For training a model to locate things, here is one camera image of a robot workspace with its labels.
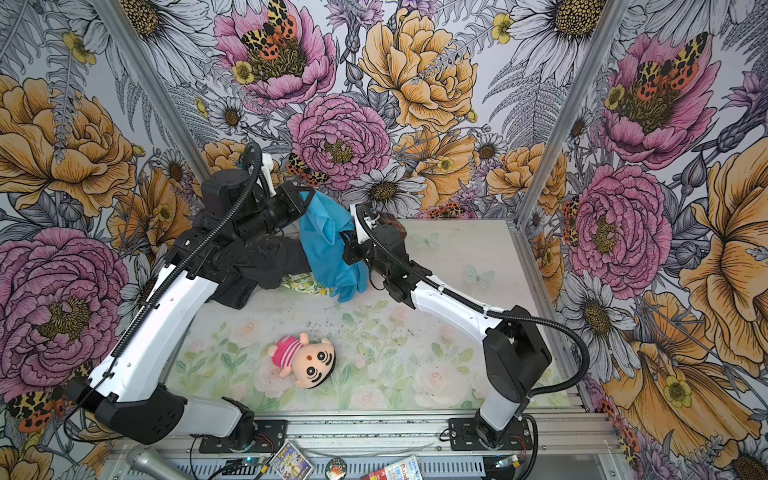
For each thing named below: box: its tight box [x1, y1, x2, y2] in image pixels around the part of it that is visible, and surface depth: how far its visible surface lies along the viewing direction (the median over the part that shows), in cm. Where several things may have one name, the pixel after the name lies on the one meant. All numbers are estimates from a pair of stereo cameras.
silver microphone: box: [126, 444, 193, 480], surface depth 69 cm
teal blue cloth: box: [299, 191, 368, 303], surface depth 82 cm
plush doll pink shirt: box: [268, 332, 337, 389], surface depth 82 cm
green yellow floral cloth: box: [281, 272, 334, 297], surface depth 104 cm
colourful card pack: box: [269, 441, 314, 480], surface depth 70 cm
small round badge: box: [325, 458, 347, 480], surface depth 71 cm
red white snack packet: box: [361, 455, 424, 480], surface depth 68 cm
